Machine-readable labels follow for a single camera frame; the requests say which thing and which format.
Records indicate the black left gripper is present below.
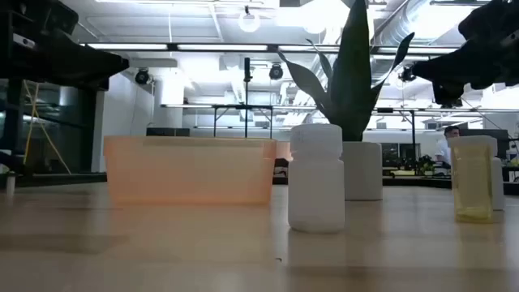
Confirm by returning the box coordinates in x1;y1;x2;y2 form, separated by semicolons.
0;0;131;92

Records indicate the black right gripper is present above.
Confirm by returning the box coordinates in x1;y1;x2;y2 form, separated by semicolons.
410;0;519;109

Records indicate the yellow translucent pill bottle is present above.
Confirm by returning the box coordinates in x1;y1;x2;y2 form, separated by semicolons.
448;135;495;224

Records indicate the large white pill bottle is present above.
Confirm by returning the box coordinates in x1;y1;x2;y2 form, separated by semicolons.
287;123;346;234

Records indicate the orange translucent plastic basket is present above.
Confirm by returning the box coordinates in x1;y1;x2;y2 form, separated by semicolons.
102;135;278;206

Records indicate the black ceiling spotlight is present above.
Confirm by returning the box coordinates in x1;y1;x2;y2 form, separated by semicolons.
268;63;285;81
398;64;418;84
134;67;152;86

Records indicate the person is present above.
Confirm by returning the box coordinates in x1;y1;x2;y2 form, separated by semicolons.
435;125;462;170

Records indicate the small green potted plant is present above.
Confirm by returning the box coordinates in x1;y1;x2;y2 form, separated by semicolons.
415;154;437;176

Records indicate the black flat box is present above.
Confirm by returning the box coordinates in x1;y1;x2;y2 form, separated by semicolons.
145;127;191;138

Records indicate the green snake plant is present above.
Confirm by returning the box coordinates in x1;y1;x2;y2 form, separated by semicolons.
277;0;416;142

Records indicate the white round plant pot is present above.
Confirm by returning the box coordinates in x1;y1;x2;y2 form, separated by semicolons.
339;140;384;201

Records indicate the black upright pole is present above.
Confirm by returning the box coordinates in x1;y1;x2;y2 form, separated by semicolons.
242;56;253;139

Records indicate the round white ceiling lamp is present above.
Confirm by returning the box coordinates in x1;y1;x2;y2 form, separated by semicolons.
238;6;262;33

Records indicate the long ceiling light rail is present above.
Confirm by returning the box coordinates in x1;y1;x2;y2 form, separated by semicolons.
79;42;461;54

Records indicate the silver spiral ventilation duct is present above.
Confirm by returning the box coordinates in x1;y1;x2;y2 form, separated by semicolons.
371;0;435;48

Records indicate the yellow cable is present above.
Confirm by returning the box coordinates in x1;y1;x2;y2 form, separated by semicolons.
23;79;73;175
22;79;41;165

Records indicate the black table frame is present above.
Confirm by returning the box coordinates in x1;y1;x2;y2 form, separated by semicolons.
211;104;275;140

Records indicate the small white post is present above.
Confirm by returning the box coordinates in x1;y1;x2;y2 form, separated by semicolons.
4;170;17;195

